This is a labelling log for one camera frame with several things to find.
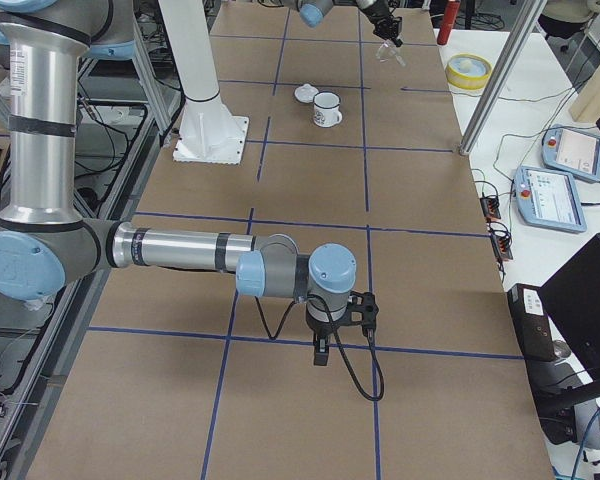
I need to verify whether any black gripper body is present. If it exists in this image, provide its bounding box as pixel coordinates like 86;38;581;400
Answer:
307;313;338;347
372;15;403;39

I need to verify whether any white ceramic lid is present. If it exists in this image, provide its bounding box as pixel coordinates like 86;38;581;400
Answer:
294;83;319;104

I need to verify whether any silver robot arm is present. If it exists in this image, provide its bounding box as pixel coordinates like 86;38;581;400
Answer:
0;1;356;366
280;0;403;47

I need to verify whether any red cylinder bottle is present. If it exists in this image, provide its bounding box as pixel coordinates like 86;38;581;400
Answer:
436;0;461;46

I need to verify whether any yellow tape roll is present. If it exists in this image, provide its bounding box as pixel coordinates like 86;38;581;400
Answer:
445;53;493;90

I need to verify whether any white enamel mug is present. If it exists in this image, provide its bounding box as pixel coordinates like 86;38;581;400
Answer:
313;91;343;128

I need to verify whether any orange connector board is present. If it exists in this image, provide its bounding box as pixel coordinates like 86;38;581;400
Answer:
490;231;513;262
480;195;501;221

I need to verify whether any black computer box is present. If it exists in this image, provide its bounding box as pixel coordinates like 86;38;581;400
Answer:
507;283;555;362

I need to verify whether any far teach pendant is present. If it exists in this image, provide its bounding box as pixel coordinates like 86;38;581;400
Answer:
541;125;600;183

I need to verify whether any teach pendant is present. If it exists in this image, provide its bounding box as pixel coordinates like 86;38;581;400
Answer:
513;165;587;233
541;125;600;183

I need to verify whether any near teach pendant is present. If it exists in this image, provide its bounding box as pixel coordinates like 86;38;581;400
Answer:
513;165;587;233

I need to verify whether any black monitor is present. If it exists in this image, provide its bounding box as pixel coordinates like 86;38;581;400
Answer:
539;233;600;370

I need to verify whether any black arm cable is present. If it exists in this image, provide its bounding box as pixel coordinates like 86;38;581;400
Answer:
253;294;385;401

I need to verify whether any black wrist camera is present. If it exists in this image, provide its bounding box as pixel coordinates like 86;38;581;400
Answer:
347;291;379;338

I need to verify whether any aluminium frame post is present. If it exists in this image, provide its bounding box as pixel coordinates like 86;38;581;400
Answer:
458;0;547;156

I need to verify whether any white camera mast pedestal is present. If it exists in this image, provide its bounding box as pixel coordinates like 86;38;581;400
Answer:
159;0;249;165

